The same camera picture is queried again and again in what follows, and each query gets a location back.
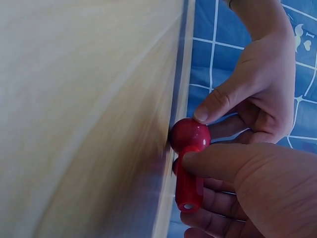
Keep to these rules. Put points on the person's left hand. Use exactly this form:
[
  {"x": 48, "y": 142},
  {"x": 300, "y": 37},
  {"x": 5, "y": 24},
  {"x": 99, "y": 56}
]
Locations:
[{"x": 270, "y": 81}]

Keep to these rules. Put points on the person's right hand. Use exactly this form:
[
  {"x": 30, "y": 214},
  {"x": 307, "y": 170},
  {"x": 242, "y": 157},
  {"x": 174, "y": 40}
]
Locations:
[{"x": 267, "y": 193}]

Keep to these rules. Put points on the red ball-headed plastic tube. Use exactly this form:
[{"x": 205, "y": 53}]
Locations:
[{"x": 190, "y": 138}]

